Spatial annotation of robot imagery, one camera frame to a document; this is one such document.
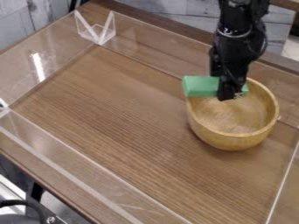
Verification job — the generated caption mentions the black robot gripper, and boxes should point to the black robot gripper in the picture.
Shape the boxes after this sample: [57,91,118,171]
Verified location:
[209,27,266,102]

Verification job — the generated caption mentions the green rectangular block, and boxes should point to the green rectangular block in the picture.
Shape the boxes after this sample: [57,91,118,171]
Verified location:
[181,75,249,99]

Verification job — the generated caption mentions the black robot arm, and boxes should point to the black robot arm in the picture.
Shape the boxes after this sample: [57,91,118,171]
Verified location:
[209,0,269,101]

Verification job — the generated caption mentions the brown wooden bowl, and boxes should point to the brown wooden bowl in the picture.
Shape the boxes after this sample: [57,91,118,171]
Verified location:
[185,78,278,151]

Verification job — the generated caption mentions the black table leg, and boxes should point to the black table leg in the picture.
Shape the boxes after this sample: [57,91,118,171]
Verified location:
[26,182,44,202]

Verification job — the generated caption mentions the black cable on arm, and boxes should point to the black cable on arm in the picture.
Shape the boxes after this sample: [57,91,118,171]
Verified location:
[248,11,270,62]

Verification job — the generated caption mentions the black metal base bracket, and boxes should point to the black metal base bracket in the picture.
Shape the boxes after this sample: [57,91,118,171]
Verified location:
[36,204,68,224]

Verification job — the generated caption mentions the black cable under table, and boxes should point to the black cable under table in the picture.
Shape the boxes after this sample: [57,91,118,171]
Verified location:
[0,199,45,224]

